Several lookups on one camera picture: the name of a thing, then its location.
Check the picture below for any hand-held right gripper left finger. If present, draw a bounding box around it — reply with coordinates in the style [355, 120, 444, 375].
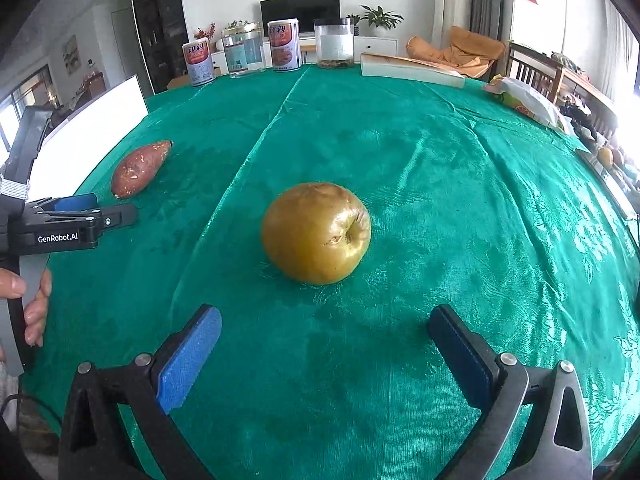
[59, 304, 223, 480]

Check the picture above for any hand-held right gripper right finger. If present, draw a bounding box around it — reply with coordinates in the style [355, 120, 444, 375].
[427, 304, 593, 480]

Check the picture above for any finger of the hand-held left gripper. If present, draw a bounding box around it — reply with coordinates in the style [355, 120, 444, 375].
[29, 193, 99, 213]
[30, 203, 139, 234]

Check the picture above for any sweet potato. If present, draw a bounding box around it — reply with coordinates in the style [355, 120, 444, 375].
[110, 140, 174, 200]

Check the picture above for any white cork-bottom box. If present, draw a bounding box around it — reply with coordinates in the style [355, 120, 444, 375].
[27, 74, 150, 201]

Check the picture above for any yellow-green apple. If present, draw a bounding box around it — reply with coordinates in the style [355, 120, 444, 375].
[261, 181, 372, 286]

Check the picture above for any person's left hand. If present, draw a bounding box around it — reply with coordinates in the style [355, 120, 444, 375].
[0, 267, 53, 348]

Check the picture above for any red label tin can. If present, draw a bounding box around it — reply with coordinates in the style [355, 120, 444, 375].
[181, 38, 217, 87]
[268, 19, 303, 72]

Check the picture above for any green tablecloth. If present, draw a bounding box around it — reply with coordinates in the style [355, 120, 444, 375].
[20, 62, 640, 480]

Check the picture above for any dark display cabinet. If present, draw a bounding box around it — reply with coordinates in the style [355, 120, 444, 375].
[129, 0, 190, 95]

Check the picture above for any red flower arrangement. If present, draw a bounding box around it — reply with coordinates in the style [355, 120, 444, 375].
[194, 22, 217, 53]

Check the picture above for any glass jar with gold lid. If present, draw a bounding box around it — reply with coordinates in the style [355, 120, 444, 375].
[221, 22, 267, 79]

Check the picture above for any clutter of small household items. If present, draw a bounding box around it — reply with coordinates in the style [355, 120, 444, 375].
[565, 105, 640, 221]

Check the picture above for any plastic bag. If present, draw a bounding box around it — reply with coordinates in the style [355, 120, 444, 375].
[482, 76, 576, 133]

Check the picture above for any black television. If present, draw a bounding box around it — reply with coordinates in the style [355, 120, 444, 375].
[260, 0, 342, 38]

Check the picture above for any plastic jar with black lid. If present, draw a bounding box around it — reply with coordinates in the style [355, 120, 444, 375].
[313, 18, 355, 69]

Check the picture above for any white flat box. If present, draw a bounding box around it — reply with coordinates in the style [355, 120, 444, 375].
[360, 52, 466, 90]

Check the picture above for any wooden slatted bench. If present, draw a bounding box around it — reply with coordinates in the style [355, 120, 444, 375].
[506, 41, 618, 126]

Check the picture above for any white television cabinet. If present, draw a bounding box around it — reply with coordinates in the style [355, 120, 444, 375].
[210, 35, 398, 76]

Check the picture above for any leafy potted plant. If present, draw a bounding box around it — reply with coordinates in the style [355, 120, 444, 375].
[360, 5, 404, 38]

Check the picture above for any framed wall picture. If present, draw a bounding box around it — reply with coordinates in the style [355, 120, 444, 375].
[61, 35, 82, 76]

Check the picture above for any black cable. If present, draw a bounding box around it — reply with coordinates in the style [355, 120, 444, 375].
[0, 394, 63, 433]

